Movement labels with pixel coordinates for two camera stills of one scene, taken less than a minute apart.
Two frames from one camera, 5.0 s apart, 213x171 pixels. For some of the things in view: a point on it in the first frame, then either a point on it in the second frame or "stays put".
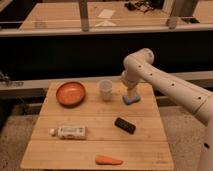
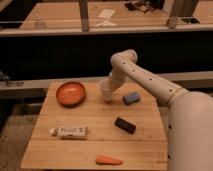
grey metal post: (83, 7) stays put
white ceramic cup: (105, 88) stays put
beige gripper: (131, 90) -> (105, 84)
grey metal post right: (168, 6) stays put
